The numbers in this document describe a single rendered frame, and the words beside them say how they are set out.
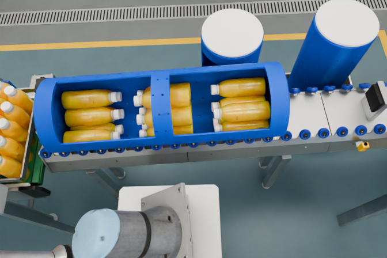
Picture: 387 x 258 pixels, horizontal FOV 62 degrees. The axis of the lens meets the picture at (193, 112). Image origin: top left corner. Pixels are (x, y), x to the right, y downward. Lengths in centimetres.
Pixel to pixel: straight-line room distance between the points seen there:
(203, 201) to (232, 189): 120
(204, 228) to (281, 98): 49
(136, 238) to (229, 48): 92
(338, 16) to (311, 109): 45
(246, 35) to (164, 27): 151
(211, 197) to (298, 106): 62
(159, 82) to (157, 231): 51
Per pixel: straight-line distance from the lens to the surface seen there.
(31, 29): 330
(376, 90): 144
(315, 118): 146
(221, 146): 134
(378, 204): 185
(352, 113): 153
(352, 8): 172
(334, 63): 166
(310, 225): 229
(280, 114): 114
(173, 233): 87
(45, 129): 122
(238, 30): 151
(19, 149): 145
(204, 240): 104
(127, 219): 82
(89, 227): 82
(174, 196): 92
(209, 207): 105
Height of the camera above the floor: 218
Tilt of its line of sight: 64 degrees down
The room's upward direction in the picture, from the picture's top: 5 degrees counter-clockwise
